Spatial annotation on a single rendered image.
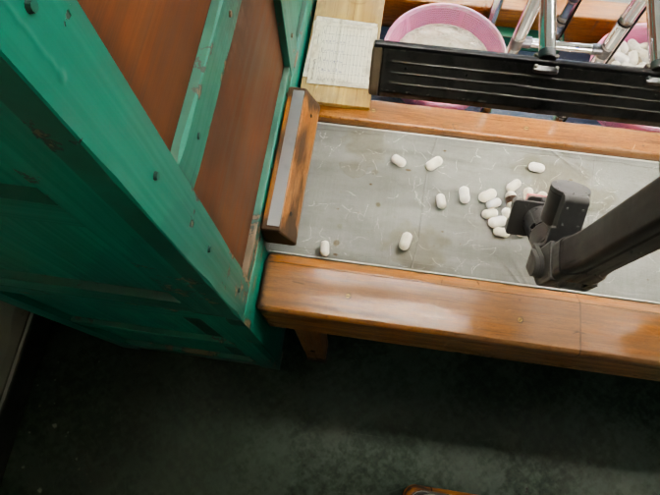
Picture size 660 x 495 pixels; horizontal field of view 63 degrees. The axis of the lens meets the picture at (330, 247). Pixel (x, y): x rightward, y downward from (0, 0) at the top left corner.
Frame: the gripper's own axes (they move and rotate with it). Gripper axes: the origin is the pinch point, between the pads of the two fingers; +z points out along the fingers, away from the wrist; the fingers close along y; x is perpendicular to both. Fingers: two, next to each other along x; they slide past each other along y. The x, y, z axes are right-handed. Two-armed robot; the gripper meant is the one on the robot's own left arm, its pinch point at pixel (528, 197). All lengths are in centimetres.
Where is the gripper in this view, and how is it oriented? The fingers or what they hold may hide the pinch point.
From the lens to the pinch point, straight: 105.8
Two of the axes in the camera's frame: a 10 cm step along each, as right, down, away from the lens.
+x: -0.9, 8.6, 5.1
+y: -9.9, -1.3, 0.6
